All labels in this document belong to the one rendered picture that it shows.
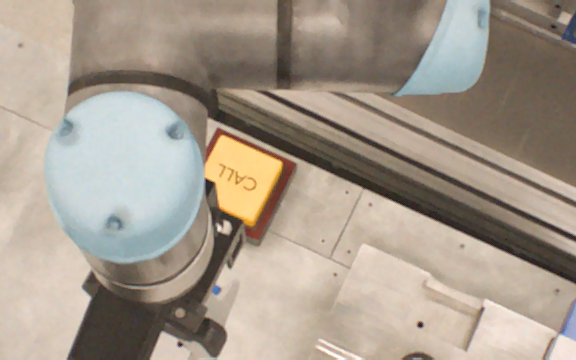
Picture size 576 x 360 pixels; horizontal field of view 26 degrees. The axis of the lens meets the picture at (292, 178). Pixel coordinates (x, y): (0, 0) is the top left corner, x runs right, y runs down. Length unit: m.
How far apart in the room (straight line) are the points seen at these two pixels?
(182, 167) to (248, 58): 0.08
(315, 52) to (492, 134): 1.15
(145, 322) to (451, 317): 0.34
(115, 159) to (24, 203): 0.54
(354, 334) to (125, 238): 0.42
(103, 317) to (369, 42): 0.25
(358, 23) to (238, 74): 0.07
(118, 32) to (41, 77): 0.53
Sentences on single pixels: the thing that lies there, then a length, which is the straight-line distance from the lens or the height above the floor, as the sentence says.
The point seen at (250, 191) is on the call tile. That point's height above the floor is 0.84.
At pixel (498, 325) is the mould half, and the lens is 1.02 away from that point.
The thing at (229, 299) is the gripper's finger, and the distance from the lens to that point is 0.90.
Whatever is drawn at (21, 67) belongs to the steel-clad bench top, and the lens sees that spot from 1.19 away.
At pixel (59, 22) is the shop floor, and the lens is 2.09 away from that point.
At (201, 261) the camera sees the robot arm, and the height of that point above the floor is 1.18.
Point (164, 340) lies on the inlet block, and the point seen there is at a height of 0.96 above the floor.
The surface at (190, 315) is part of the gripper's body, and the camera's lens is 0.81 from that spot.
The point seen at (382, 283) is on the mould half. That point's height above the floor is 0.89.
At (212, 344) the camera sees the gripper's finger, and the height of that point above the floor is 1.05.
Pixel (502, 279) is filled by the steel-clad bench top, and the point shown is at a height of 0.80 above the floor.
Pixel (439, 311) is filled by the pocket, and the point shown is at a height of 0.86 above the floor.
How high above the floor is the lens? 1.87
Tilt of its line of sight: 72 degrees down
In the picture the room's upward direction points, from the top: 2 degrees clockwise
